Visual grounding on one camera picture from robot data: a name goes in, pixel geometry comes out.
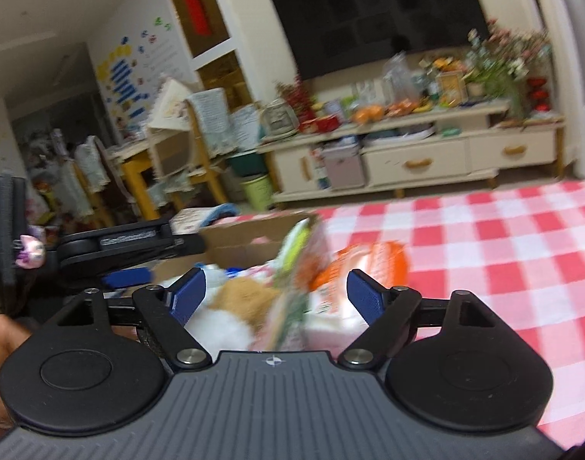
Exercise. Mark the glass kettle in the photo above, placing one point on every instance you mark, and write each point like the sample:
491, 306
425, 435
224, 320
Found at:
278, 117

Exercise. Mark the red vase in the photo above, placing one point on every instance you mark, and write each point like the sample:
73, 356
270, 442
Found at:
539, 93

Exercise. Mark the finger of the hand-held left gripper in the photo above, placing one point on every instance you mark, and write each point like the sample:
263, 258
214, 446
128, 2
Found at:
127, 278
144, 244

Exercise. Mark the wooden chair with lace cover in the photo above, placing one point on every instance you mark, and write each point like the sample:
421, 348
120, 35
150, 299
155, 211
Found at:
89, 172
206, 143

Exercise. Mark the red berry branches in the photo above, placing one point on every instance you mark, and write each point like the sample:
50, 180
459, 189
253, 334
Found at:
297, 96

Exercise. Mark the cardboard box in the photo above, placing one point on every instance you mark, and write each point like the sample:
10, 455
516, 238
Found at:
235, 242

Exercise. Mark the orange and white soft packet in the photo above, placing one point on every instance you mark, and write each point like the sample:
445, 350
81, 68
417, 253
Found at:
378, 256

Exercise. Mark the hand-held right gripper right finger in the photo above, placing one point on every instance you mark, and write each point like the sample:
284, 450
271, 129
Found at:
364, 297

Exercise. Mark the yellow wooden dining table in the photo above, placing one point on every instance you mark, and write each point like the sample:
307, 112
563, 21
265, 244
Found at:
139, 172

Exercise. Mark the white patterned box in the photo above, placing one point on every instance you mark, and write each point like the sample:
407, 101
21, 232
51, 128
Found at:
187, 218

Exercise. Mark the white standing air conditioner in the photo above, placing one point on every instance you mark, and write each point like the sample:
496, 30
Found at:
580, 81

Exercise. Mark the cream scalloped paper bag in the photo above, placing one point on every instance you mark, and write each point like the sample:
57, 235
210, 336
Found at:
170, 105

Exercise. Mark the brown fluffy plush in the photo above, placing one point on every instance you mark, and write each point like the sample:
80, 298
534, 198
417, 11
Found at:
244, 299

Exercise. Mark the white certificate paper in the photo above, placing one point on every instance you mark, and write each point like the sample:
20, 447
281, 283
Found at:
244, 127

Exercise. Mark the pink storage box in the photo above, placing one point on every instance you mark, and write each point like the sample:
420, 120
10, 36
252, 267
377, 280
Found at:
343, 167

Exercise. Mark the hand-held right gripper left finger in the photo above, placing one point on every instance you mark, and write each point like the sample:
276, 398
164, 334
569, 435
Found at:
189, 297

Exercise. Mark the colourful wall poster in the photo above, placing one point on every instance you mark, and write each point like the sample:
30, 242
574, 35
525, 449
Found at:
125, 76

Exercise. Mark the red white checkered tablecloth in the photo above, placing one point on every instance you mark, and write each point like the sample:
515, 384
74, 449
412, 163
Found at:
465, 249

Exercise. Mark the black television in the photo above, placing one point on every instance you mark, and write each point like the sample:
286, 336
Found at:
369, 14

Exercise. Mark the green potted plant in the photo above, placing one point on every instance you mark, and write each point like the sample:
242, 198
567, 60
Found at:
503, 86

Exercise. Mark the pink flower bouquet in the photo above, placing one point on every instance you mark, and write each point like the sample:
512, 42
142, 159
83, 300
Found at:
513, 43

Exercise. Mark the light green bin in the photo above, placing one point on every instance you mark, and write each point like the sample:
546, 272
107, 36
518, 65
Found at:
256, 191

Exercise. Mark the plastic bag of oranges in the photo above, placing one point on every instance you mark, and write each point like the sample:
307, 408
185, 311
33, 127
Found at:
369, 114

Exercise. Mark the gold picture frame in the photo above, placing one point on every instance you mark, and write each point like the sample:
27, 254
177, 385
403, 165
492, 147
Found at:
450, 87

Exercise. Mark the person's left hand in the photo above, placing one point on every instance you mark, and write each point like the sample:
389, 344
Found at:
0, 354

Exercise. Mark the cream television stand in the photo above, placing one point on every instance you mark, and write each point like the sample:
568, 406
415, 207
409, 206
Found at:
417, 153

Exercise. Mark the white furry plush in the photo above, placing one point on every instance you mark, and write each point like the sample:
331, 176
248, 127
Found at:
216, 333

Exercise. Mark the dark green container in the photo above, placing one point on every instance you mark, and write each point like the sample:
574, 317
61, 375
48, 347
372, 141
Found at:
244, 163

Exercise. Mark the clear plastic bag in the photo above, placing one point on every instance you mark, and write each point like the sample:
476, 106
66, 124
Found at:
400, 81

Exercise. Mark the red flat box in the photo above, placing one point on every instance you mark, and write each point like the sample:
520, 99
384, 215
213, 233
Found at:
321, 123

